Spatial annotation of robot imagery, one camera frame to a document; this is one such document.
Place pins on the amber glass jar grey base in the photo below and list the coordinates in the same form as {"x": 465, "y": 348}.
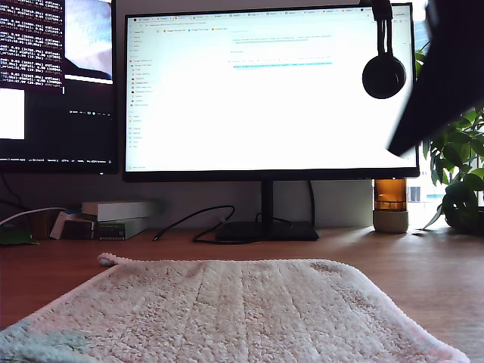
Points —
{"x": 389, "y": 196}

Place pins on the small dark brown box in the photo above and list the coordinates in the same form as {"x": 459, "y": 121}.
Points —
{"x": 77, "y": 228}

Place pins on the brown cardboard box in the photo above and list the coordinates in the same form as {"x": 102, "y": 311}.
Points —
{"x": 41, "y": 225}

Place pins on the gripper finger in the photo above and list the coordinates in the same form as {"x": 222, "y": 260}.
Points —
{"x": 446, "y": 75}

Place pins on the small white box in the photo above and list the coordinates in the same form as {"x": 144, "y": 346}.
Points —
{"x": 56, "y": 227}

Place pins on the green-labelled grey box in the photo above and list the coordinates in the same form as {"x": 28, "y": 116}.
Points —
{"x": 113, "y": 230}

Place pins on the black headphones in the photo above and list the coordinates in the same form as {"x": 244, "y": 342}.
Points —
{"x": 382, "y": 77}

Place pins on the green packet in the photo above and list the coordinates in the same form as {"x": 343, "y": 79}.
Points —
{"x": 15, "y": 236}

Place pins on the pale fluffy tea towel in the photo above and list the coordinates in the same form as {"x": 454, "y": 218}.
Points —
{"x": 227, "y": 314}

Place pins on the dark-screen computer monitor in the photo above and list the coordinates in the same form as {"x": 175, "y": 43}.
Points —
{"x": 56, "y": 132}

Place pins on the green houseplant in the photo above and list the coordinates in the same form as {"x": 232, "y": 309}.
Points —
{"x": 461, "y": 204}

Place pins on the white-screen computer monitor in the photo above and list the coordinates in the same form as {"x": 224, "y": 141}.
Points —
{"x": 264, "y": 113}

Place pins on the long white box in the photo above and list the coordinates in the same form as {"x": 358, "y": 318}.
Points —
{"x": 121, "y": 211}

